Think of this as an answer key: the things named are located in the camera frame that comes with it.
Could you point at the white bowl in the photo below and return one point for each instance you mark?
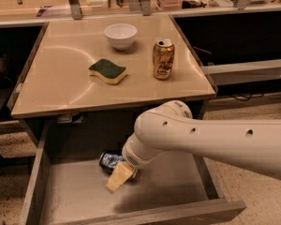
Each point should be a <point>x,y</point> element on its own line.
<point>120,35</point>

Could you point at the white gripper with vents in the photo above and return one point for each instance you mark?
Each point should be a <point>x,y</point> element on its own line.
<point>130,157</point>

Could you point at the open grey wooden drawer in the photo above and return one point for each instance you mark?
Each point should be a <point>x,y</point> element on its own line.
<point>67,186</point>

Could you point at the green yellow sponge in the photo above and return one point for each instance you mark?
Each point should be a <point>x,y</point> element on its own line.
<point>107,71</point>

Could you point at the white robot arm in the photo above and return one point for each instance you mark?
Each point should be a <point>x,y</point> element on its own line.
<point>253,145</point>

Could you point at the gold soda can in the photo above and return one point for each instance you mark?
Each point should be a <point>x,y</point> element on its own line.
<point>163,58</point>

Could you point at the grey cabinet with counter top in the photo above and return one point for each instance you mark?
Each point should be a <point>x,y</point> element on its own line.
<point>56,81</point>

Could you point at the blue pepsi can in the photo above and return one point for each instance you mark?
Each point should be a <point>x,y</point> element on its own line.
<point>109,159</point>

